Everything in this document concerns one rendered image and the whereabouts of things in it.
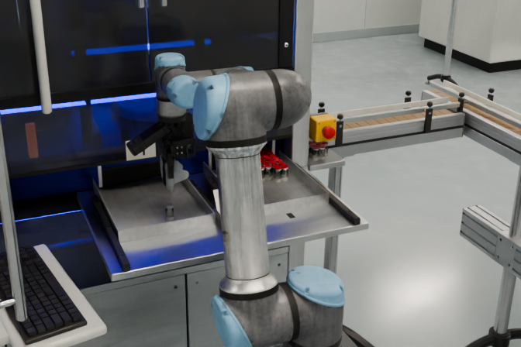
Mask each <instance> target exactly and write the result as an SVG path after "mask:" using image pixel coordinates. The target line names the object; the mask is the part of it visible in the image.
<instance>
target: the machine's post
mask: <svg viewBox="0 0 521 347"><path fill-rule="evenodd" d="M313 19H314V0H294V28H293V55H292V67H294V71H295V72H297V73H299V74H301V75H302V76H303V77H304V78H305V79H306V80H307V81H308V83H309V86H310V87H311V78H312V39H313ZM309 118H310V107H309V110H308V111H307V112H306V114H305V116H304V117H303V118H302V119H300V120H299V121H298V122H296V123H295V124H294V125H292V138H288V139H285V141H284V154H285V155H286V156H287V157H288V158H289V159H291V160H292V161H293V162H294V163H297V164H298V165H299V166H300V167H304V168H306V169H307V170H308V157H309ZM304 256H305V243H304V242H301V243H297V244H293V245H290V246H289V248H288V272H289V271H291V270H292V269H293V268H295V267H297V266H304ZM288 272H287V275H288Z"/></svg>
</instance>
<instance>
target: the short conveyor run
mask: <svg viewBox="0 0 521 347"><path fill-rule="evenodd" d="M411 93H412V92H411V91H406V92H405V94H406V95H407V97H405V101H404V103H400V104H394V105H383V106H378V107H372V108H361V109H354V110H349V111H343V112H332V113H329V114H330V115H331V116H333V117H334V118H337V119H336V139H335V140H329V141H325V142H328V149H331V150H332V151H333V152H335V153H336V154H337V155H339V156H348V155H354V154H358V153H367V152H372V151H377V150H383V149H391V148H396V147H401V146H411V145H416V144H420V143H430V142H435V141H440V140H445V139H453V138H459V137H463V133H464V121H465V114H464V113H462V112H456V111H454V110H453V109H452V108H458V107H460V103H459V101H458V102H452V103H446V102H449V97H445V98H434V99H429V100H423V101H411V97H409V96H410V95H411ZM440 103H446V104H441V105H435V104H440ZM424 105H427V106H424ZM323 106H325V103H324V102H323V101H321V102H319V107H320V108H319V109H318V113H320V112H325V109H324V108H323ZM418 106H424V107H418ZM412 107H418V108H412ZM402 108H404V109H402ZM396 109H402V110H396ZM390 110H396V111H390ZM384 111H390V112H384ZM374 112H380V113H374ZM368 113H374V114H369V115H362V114H368ZM352 115H358V116H352ZM346 116H352V117H346ZM344 117H346V118H344Z"/></svg>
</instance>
